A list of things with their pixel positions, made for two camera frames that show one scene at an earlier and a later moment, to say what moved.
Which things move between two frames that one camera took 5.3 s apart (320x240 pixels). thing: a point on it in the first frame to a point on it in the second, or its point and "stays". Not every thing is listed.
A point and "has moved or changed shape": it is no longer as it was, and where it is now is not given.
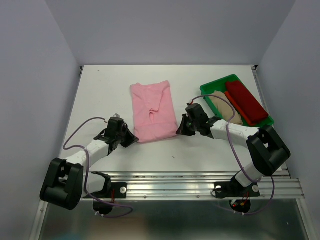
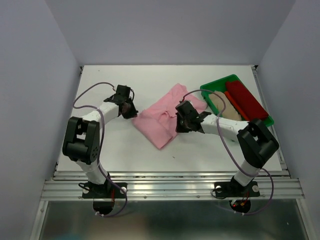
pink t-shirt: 153,114 has moved or changed shape
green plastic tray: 220,86 stays
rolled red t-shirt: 256,113 stays
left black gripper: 131,138 to 133,112
